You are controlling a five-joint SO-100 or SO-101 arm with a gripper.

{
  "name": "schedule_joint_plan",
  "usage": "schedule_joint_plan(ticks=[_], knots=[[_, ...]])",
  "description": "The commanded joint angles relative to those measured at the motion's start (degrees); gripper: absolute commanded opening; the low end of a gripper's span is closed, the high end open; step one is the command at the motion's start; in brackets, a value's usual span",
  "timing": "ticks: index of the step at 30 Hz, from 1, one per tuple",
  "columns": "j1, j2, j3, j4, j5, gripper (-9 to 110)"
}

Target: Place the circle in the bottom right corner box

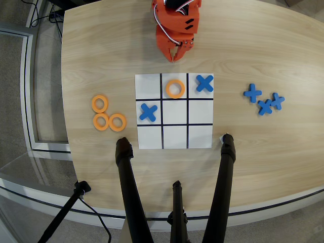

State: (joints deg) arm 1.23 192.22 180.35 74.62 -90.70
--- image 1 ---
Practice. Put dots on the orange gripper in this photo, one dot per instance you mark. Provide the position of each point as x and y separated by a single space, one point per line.
165 45

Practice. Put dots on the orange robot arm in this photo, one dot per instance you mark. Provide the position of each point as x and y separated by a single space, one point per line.
177 20

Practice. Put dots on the blue foam cross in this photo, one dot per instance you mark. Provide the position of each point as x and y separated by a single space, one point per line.
252 93
204 83
148 112
265 107
277 101

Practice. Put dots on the white tic-tac-toe board sheet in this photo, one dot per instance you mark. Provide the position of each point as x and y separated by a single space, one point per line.
174 111

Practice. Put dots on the thick black tripod leg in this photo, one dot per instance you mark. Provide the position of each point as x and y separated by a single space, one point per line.
129 182
222 182

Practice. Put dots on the white framed glass panel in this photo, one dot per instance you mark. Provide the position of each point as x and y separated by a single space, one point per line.
26 101

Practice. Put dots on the thin black tripod leg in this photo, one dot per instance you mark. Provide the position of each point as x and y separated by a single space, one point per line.
178 215

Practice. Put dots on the slim black stand pole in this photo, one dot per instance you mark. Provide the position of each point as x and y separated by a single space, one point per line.
63 212

